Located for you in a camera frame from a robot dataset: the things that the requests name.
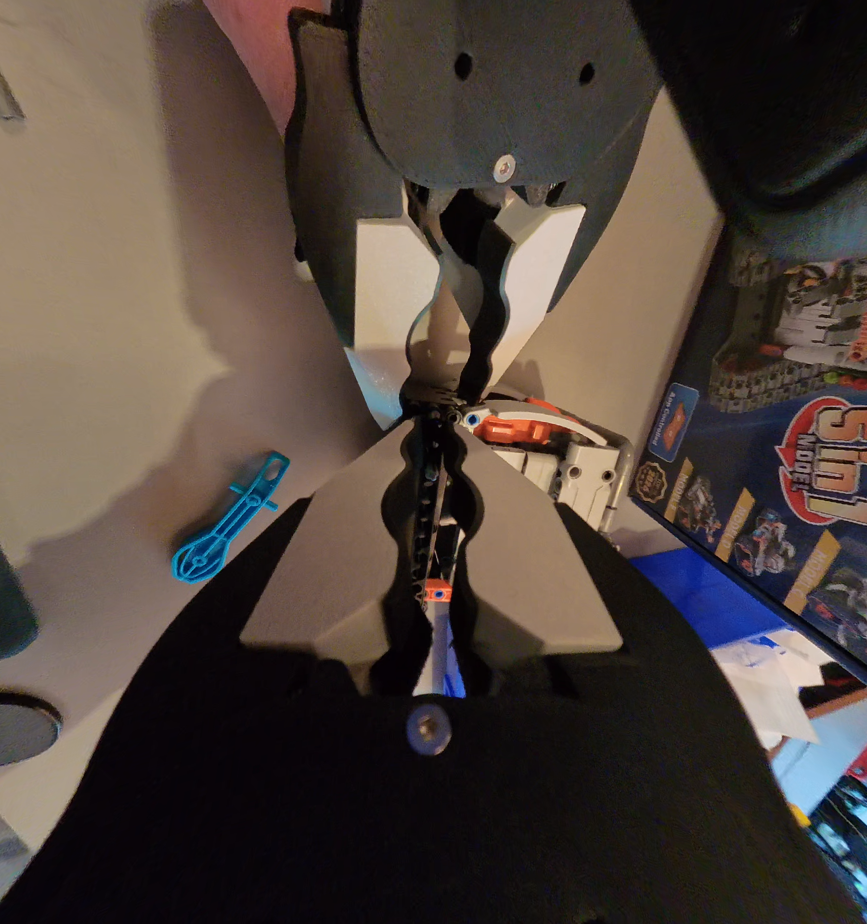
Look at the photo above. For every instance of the blue plastic separator tool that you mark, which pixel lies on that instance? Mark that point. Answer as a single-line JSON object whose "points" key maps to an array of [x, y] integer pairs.
{"points": [[240, 514]]}

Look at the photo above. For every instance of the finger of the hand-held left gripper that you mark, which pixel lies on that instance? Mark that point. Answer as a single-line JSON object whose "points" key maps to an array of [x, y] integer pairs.
{"points": [[534, 274], [390, 289]]}

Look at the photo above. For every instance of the black round-base stand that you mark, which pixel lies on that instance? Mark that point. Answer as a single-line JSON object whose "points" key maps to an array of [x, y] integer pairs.
{"points": [[7, 733]]}

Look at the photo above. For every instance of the person's left hand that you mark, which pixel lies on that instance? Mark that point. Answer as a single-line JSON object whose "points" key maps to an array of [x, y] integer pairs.
{"points": [[260, 43]]}

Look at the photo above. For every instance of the grey building-block robot model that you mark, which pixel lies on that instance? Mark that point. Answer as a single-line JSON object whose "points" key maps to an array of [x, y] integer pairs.
{"points": [[585, 469]]}

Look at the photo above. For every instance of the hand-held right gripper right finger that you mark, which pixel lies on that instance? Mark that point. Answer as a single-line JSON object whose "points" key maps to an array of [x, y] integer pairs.
{"points": [[541, 577]]}

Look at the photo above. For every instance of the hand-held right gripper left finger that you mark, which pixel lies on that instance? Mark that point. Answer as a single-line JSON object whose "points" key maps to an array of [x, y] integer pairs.
{"points": [[318, 577]]}

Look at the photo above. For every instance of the clear plastic parts bags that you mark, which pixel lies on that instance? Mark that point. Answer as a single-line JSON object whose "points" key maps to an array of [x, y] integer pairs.
{"points": [[765, 678]]}

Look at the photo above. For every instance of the dark blue robot kit box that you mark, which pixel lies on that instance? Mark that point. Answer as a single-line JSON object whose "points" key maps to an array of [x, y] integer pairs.
{"points": [[801, 469]]}

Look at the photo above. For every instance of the black dimpled chair seat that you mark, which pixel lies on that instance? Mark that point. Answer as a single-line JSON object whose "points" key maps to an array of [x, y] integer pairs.
{"points": [[0, 592]]}

